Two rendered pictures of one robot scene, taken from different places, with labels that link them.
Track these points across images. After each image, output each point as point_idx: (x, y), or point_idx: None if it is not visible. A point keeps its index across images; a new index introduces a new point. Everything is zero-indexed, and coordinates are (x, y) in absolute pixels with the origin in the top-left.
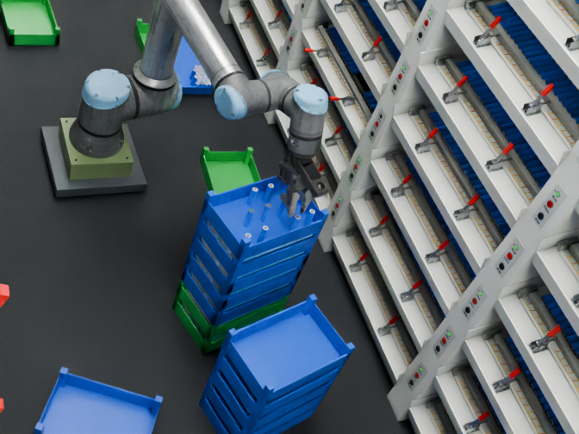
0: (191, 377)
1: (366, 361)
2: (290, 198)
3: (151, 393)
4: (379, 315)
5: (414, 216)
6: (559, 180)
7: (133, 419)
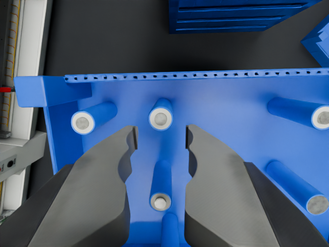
0: (252, 59)
1: None
2: (281, 208)
3: (295, 61)
4: (28, 15)
5: None
6: None
7: (326, 42)
